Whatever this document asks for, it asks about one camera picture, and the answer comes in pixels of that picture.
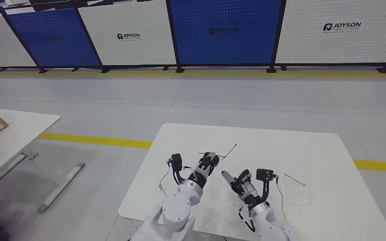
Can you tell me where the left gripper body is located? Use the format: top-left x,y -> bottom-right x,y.
187,164 -> 212,190

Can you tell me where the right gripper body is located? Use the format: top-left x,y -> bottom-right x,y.
237,180 -> 271,216

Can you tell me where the thin black zip tie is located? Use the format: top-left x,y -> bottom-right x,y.
283,173 -> 306,187
198,143 -> 238,160

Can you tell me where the clear plastic plate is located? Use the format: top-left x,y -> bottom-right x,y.
282,176 -> 315,207

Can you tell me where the blue partition panel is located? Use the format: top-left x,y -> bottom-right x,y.
168,0 -> 283,66
5,7 -> 103,69

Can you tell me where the white table foot bar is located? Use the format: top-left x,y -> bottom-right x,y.
37,161 -> 86,214
0,151 -> 39,179

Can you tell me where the white perforated partition panel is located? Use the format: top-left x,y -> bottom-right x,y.
274,0 -> 386,65
0,14 -> 37,68
77,1 -> 177,67

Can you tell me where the white side table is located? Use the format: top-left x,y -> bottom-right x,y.
0,108 -> 62,167

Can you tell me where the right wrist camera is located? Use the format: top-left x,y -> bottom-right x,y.
255,168 -> 280,202

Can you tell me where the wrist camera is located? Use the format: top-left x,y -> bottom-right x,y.
167,153 -> 186,186
255,168 -> 280,202

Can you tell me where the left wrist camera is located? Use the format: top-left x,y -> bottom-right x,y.
167,153 -> 186,186

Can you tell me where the black cable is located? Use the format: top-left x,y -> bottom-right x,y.
237,205 -> 256,233

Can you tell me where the thin white cable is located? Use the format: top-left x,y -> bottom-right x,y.
158,164 -> 172,197
274,177 -> 288,222

